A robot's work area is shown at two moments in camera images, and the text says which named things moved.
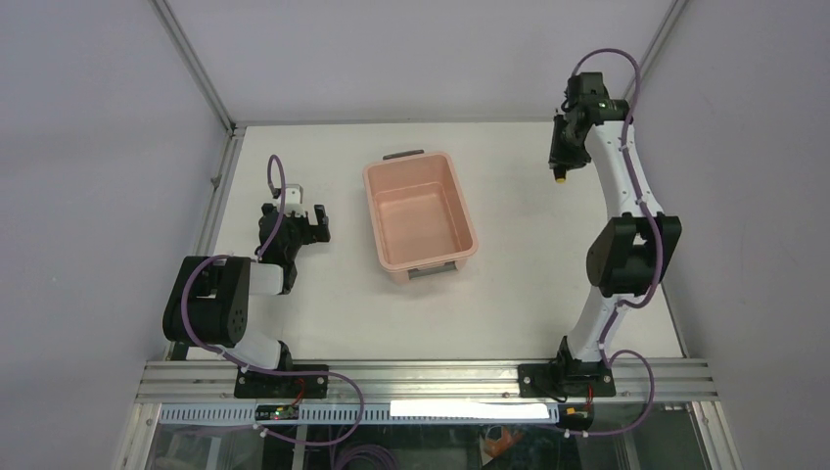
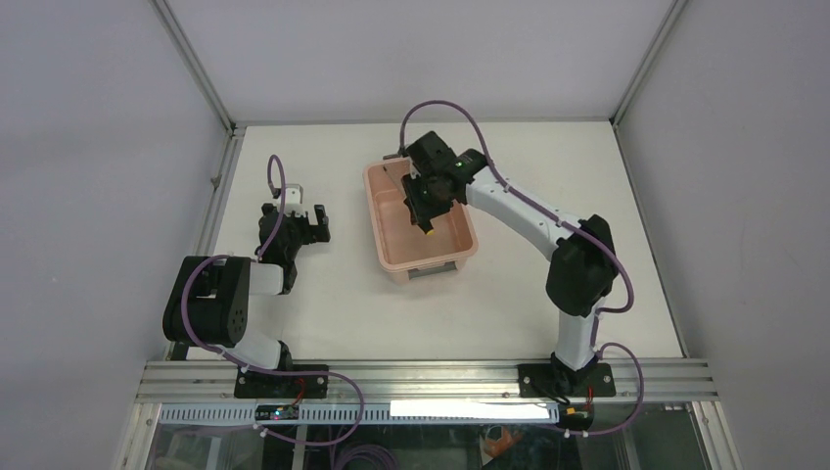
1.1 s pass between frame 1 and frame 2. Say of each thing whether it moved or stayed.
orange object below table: stayed
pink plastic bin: stayed
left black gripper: stayed
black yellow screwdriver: moved
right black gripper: moved
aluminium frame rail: stayed
